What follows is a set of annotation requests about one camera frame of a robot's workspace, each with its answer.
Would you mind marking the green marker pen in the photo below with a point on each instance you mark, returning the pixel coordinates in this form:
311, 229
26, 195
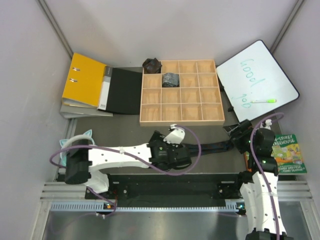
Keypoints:
270, 101

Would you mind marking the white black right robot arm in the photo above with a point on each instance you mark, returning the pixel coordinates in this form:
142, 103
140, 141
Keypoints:
259, 186

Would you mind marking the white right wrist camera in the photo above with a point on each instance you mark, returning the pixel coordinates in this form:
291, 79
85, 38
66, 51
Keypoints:
266, 124

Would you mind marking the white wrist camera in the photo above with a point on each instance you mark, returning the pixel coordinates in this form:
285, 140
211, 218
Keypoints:
266, 124
176, 135

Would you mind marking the rolled grey tie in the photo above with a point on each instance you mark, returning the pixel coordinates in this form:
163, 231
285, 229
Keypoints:
170, 80

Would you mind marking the yellow ring binder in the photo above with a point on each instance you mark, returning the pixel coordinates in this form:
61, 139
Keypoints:
84, 81

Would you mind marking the rolled dark brown tie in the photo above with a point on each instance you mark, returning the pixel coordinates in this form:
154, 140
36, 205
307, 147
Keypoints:
152, 66

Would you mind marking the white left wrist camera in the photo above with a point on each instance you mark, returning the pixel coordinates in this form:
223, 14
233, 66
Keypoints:
176, 135

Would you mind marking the black folder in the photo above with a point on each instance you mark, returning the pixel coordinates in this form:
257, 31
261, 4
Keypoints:
120, 91

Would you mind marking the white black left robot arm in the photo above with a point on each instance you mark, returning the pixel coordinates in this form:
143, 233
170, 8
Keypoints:
84, 163

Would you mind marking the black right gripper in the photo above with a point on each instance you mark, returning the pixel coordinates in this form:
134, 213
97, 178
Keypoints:
245, 127

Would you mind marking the grey slotted cable duct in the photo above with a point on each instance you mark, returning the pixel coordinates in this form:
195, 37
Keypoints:
69, 206

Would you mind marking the grey folder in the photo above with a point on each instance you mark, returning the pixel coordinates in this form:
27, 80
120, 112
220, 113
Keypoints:
70, 112

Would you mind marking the wooden compartment tray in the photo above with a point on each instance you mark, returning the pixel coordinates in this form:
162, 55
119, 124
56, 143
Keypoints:
196, 102

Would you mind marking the white whiteboard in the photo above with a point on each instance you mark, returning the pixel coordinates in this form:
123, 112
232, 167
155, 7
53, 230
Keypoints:
254, 74

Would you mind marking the dark grey table mat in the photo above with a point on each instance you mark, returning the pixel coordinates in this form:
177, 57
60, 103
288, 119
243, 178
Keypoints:
125, 130

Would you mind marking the green treehouse book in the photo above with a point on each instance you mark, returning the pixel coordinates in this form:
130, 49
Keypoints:
287, 153

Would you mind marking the teal cat ear headphones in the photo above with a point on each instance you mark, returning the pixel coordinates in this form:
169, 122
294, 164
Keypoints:
65, 143

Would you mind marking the brown blue striped tie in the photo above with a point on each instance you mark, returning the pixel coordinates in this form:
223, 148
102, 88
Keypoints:
209, 148

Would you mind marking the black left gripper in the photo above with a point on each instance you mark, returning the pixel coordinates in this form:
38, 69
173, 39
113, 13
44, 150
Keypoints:
157, 136

